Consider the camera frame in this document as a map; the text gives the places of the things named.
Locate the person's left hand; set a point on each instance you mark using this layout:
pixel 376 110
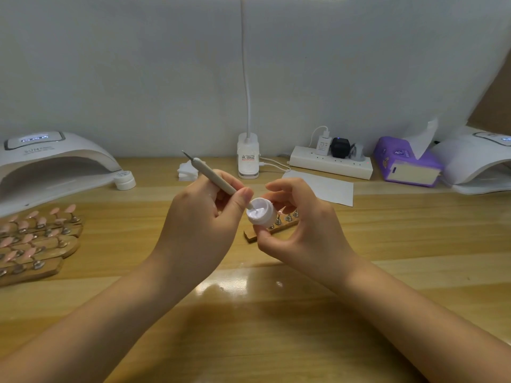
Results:
pixel 196 231

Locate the person's right hand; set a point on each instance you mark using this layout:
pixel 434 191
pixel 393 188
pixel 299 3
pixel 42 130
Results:
pixel 315 235

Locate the wooden nail holder strip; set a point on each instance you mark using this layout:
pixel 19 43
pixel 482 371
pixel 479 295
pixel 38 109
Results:
pixel 283 226

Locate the white gel jar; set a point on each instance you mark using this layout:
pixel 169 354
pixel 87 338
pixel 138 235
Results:
pixel 262 212

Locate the grey dotting pen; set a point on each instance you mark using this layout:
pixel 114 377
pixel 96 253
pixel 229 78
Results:
pixel 204 169

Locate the white nail lamp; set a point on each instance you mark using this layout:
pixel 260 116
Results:
pixel 477 161
pixel 49 161

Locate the wooden stands with pink nails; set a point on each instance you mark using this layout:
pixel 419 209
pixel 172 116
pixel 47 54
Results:
pixel 33 243

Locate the person's left forearm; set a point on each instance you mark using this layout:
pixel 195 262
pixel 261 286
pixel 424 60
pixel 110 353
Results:
pixel 80 335

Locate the person's right forearm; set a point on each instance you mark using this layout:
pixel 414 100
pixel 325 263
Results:
pixel 427 327

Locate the white desk lamp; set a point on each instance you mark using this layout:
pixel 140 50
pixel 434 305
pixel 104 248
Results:
pixel 248 155

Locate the white paper sheet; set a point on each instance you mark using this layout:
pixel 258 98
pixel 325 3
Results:
pixel 331 189

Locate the stack of white cotton pads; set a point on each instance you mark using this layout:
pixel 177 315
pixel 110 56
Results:
pixel 187 171

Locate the white power strip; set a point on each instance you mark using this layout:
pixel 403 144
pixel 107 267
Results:
pixel 331 162

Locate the small closed white jar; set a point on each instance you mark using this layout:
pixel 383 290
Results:
pixel 124 181

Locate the black plug adapter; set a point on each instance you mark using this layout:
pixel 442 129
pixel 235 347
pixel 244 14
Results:
pixel 341 148

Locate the white charger plug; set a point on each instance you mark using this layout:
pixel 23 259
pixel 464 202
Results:
pixel 323 144

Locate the grey plug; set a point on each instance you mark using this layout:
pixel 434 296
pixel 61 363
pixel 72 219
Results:
pixel 358 151

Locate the purple tissue box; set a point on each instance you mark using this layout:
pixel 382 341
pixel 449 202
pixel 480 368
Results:
pixel 394 161

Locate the white tissue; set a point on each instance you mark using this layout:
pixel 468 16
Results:
pixel 423 139

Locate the brown wooden board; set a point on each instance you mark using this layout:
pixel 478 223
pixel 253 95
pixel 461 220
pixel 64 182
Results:
pixel 493 103

